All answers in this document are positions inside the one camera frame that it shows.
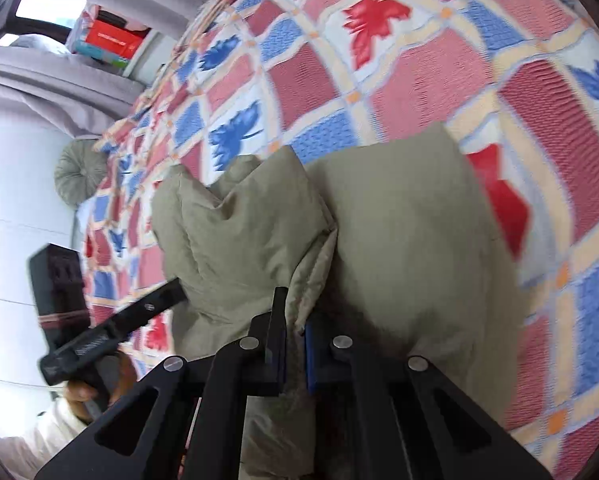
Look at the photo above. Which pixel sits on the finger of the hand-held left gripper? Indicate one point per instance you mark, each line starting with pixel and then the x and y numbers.
pixel 149 306

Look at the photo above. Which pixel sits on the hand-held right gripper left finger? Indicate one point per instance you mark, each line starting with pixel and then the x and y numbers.
pixel 275 350

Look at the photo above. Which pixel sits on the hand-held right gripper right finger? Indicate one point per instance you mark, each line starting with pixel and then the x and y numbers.
pixel 310 360

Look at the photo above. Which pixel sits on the khaki puffer jacket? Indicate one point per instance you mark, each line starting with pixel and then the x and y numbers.
pixel 404 240

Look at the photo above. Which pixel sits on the person's left forearm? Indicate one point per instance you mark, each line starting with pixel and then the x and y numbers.
pixel 44 440

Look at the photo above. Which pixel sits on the person's left hand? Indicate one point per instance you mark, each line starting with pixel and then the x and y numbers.
pixel 79 394

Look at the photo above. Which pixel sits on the grey round cushion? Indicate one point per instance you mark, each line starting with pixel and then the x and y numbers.
pixel 79 172

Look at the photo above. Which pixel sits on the grey curtain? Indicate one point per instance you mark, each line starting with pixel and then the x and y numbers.
pixel 54 80

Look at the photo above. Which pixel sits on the teal box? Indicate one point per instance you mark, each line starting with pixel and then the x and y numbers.
pixel 99 55

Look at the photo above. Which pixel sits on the red cardboard box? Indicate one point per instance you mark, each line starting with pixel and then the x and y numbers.
pixel 114 40

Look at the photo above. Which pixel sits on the window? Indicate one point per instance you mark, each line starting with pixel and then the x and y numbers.
pixel 49 5

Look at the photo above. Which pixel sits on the maple leaf checked quilt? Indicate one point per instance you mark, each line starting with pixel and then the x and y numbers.
pixel 429 85

